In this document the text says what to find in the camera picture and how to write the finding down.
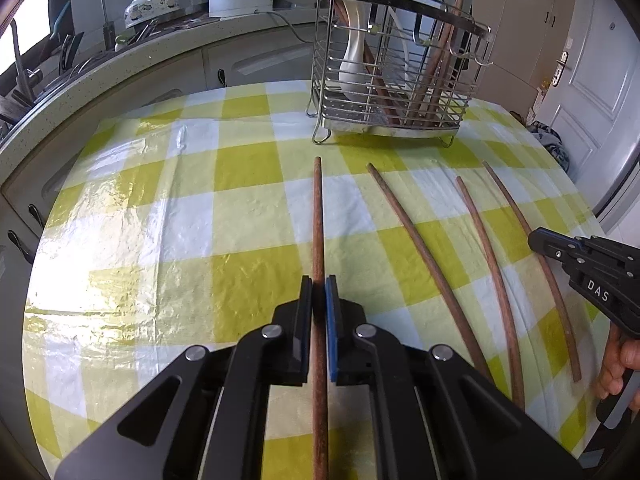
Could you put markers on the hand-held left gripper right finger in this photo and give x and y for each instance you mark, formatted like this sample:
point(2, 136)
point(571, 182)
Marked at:
point(331, 330)

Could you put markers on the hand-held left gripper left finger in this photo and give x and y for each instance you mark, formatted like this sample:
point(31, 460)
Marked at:
point(300, 330)

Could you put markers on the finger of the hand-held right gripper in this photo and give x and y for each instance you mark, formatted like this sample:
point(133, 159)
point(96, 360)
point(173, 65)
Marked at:
point(547, 244)

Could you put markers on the person's right hand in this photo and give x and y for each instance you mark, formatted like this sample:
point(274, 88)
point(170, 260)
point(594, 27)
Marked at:
point(617, 360)

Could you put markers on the bluish cloth pile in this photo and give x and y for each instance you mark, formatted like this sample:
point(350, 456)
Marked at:
point(547, 137)

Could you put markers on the yellow checked tablecloth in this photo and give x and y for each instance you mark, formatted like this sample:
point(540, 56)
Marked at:
point(175, 260)

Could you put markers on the white room door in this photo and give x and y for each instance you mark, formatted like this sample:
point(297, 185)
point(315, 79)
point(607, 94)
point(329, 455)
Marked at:
point(595, 85)

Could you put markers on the beige tall cabinet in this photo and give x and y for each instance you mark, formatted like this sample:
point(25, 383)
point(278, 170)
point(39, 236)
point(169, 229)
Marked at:
point(525, 10)

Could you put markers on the white ceramic spoon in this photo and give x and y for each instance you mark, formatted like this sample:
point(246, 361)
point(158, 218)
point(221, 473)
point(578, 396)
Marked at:
point(355, 45)

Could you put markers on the printed white bowl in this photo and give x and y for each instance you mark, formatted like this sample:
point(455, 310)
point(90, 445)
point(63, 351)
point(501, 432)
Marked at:
point(150, 7)

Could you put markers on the thin gooseneck faucet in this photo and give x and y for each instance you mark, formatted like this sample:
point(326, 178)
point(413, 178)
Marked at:
point(106, 30)

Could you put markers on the large chrome faucet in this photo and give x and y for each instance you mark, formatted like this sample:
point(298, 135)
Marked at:
point(20, 62)

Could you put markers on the window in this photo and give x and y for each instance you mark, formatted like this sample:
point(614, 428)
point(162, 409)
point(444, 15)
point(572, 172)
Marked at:
point(30, 15)

